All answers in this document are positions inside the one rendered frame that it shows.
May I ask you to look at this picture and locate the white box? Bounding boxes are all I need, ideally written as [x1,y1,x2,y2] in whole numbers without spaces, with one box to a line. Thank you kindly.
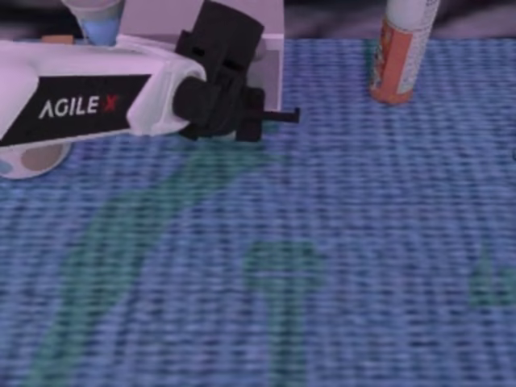
[119,0,285,112]

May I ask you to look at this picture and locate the blue translucent cup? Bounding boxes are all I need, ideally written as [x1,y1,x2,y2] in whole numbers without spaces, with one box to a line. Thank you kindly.
[65,0,124,47]

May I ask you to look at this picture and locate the white round paint palette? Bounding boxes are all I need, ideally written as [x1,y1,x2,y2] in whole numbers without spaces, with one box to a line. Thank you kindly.
[0,140,74,180]

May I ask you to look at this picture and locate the orange and white bottle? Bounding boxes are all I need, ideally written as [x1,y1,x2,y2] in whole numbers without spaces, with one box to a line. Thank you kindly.
[369,0,439,107]

